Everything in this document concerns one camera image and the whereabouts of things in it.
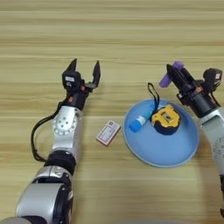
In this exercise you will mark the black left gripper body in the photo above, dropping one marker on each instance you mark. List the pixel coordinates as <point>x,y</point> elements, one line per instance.
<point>76,97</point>

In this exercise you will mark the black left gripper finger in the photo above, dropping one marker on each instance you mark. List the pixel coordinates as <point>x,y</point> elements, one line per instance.
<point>73,66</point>
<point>96,75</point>

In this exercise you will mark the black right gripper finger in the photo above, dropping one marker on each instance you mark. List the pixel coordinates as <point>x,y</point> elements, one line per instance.
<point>189,78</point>
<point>176,80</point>

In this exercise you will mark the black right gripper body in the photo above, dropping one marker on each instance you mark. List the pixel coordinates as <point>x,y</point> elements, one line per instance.
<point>199,100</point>

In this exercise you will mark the yellow black tape measure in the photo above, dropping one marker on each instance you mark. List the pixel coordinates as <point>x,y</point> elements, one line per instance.
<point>166,119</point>

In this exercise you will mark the red white card box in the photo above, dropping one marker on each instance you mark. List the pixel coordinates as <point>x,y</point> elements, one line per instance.
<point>108,133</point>

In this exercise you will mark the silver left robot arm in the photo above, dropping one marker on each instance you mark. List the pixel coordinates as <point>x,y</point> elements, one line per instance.
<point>65,131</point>

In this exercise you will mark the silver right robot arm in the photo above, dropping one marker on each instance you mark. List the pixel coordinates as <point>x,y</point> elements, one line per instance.
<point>215,134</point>

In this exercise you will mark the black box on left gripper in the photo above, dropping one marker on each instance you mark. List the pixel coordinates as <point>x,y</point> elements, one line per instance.
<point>71,80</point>

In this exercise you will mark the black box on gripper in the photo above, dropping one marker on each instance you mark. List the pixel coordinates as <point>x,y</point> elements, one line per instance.
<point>71,80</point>
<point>213,78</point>

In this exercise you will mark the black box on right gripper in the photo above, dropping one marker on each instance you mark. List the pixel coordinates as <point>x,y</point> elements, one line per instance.
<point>213,78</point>

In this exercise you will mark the blue glue stick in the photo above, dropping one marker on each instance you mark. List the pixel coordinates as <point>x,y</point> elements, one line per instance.
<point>139,122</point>

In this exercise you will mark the blue round plate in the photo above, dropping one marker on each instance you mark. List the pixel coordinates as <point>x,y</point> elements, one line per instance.
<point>160,148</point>

